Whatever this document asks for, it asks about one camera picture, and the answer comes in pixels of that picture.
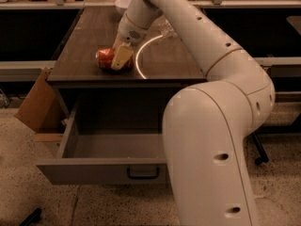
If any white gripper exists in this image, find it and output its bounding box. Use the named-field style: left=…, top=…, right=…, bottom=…
left=111, top=13, right=148, bottom=71

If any red coke can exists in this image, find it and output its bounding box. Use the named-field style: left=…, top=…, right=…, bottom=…
left=96, top=48, right=134, bottom=72

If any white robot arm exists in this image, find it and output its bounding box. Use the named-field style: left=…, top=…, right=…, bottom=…
left=118, top=0, right=275, bottom=226

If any grey cabinet with dark top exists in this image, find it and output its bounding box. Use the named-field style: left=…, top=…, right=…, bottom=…
left=49, top=7, right=205, bottom=114

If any open grey top drawer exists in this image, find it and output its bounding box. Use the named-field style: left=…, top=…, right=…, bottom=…
left=37, top=104, right=167, bottom=185

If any white ceramic bowl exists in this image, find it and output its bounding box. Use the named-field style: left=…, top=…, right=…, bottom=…
left=115, top=0, right=132, bottom=15

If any clear plastic bottle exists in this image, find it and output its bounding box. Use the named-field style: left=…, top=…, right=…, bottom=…
left=158, top=20, right=176, bottom=38

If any brown cardboard piece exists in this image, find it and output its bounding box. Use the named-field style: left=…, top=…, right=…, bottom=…
left=15, top=68, right=66, bottom=142

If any black metal leg bar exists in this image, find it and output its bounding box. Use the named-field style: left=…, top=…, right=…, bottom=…
left=251, top=133, right=269, bottom=166

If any black bar bottom left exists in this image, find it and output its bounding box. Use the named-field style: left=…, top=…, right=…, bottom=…
left=19, top=208, right=42, bottom=226

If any black drawer handle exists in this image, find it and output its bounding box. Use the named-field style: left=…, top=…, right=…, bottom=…
left=126, top=167, right=160, bottom=180

